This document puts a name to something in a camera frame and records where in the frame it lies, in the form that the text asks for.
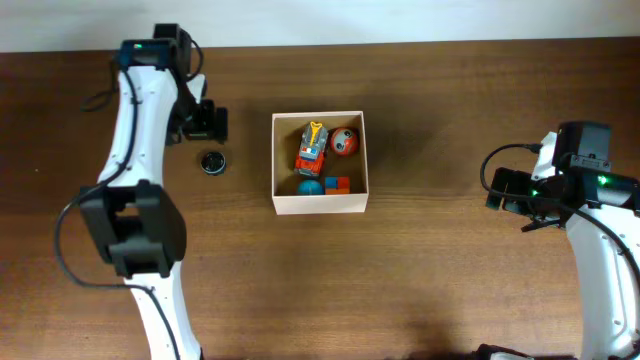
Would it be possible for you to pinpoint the red toy fire truck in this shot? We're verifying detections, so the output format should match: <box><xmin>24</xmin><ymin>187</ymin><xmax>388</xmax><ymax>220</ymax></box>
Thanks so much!
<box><xmin>294</xmin><ymin>122</ymin><xmax>329</xmax><ymax>178</ymax></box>

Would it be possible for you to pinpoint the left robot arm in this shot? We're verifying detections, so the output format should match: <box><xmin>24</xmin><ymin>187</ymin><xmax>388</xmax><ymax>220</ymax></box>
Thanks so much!
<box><xmin>74</xmin><ymin>24</ymin><xmax>228</xmax><ymax>359</ymax></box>

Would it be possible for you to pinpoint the colourful puzzle cube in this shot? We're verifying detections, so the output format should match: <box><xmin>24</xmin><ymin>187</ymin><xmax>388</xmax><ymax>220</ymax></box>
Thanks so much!
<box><xmin>324</xmin><ymin>176</ymin><xmax>351</xmax><ymax>195</ymax></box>

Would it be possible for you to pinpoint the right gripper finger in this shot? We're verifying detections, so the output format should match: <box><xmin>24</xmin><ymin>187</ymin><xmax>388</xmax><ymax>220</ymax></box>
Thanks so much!
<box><xmin>485</xmin><ymin>167</ymin><xmax>505</xmax><ymax>210</ymax></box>
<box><xmin>521</xmin><ymin>219</ymin><xmax>561</xmax><ymax>233</ymax></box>

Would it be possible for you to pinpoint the blue robot ball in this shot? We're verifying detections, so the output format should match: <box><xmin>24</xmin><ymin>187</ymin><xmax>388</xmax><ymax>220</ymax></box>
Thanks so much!
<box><xmin>296</xmin><ymin>180</ymin><xmax>324</xmax><ymax>196</ymax></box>

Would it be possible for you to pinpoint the black round wheel cap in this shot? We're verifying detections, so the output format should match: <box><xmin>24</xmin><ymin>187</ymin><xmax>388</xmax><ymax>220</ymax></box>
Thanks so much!
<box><xmin>200</xmin><ymin>151</ymin><xmax>227</xmax><ymax>176</ymax></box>

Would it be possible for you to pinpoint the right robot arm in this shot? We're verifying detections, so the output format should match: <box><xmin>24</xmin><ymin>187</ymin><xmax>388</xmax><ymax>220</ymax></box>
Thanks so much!
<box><xmin>480</xmin><ymin>121</ymin><xmax>639</xmax><ymax>359</ymax></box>

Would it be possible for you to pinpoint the pink cardboard box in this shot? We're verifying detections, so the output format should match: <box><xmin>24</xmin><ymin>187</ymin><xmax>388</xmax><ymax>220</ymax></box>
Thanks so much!
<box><xmin>271</xmin><ymin>111</ymin><xmax>369</xmax><ymax>215</ymax></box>

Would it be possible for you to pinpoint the red robot ball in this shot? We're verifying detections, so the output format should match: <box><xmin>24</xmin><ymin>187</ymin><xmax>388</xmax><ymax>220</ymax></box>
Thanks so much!
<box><xmin>330</xmin><ymin>128</ymin><xmax>359</xmax><ymax>156</ymax></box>

